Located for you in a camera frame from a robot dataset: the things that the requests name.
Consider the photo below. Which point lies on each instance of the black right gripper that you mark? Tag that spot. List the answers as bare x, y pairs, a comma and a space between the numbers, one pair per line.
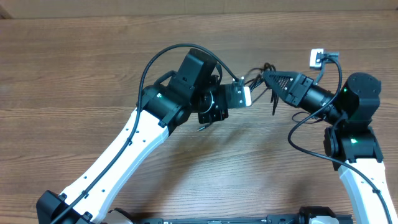
295, 88

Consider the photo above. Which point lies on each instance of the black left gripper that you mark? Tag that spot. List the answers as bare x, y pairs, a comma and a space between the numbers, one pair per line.
216, 116

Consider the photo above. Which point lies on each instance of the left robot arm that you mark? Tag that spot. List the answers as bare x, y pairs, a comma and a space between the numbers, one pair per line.
195, 87

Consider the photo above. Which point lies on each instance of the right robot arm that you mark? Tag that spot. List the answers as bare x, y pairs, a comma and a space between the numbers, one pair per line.
350, 142

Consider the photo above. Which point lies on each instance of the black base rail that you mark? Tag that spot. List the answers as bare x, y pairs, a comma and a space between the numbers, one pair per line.
316, 214

